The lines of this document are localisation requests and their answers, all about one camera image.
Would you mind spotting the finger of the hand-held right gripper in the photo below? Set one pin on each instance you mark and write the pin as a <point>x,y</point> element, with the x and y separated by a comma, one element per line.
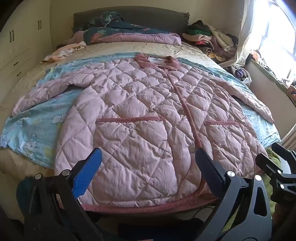
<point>283,151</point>
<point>269,164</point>

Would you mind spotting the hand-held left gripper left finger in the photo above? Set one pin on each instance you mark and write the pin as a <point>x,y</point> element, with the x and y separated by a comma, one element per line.
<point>86,171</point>

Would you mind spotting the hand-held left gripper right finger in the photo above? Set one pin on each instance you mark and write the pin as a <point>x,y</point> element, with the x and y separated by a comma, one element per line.
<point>209,171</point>

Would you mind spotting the pink quilted jacket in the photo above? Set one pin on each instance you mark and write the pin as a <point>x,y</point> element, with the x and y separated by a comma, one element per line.
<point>138,115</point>

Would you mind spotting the bag of clothes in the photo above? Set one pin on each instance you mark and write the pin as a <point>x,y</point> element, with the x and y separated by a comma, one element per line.
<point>240,74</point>

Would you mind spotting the pile of clothes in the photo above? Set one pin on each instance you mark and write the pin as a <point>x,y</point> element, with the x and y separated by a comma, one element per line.
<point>215,39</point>

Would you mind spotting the green fleece cloth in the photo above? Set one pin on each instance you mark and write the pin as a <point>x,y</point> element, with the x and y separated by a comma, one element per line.
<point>272,157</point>

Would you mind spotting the teal cloth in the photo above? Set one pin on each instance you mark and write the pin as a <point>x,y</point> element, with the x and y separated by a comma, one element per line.
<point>23,192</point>

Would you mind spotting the light blue cartoon print sheet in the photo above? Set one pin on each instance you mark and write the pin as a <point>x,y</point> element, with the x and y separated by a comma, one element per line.
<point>34,125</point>

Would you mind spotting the window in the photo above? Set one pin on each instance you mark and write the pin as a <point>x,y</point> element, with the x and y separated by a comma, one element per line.
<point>277,34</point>

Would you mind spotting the peach floral cloth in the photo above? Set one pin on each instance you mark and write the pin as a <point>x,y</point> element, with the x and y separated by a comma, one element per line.
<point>62,51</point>

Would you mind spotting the white curtain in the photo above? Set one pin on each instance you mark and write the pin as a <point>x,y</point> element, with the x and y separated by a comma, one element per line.
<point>252,27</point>

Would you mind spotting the bed with beige sheet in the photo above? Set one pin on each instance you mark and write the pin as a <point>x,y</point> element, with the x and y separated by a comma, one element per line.
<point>138,47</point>

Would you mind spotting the pink crumpled garment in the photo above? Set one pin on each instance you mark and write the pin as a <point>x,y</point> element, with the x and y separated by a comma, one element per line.
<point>78,37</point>

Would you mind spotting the dark floral quilt purple lining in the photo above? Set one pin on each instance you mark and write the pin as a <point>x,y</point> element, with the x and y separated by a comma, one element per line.
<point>129,37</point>

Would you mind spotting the cream wardrobe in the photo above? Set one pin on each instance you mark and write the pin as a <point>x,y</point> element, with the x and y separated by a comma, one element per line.
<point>20,46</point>

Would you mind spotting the grey padded headboard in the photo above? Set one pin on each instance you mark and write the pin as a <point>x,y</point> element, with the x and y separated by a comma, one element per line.
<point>150,16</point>

